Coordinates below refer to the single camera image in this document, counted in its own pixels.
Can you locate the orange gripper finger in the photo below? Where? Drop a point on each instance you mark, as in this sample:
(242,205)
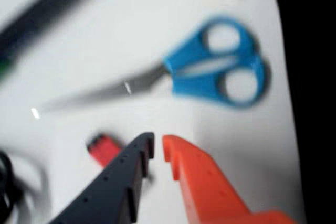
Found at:
(204,187)

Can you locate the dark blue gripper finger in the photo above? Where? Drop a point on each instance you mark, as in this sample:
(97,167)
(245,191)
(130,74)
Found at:
(113,187)

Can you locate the black fabric bag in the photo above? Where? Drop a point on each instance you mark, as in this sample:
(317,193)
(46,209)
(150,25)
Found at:
(315,77)

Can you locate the red USB stick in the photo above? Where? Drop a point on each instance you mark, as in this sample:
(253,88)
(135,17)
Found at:
(105,150)

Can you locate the black green marker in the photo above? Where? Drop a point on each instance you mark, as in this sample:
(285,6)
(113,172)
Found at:
(44,14)

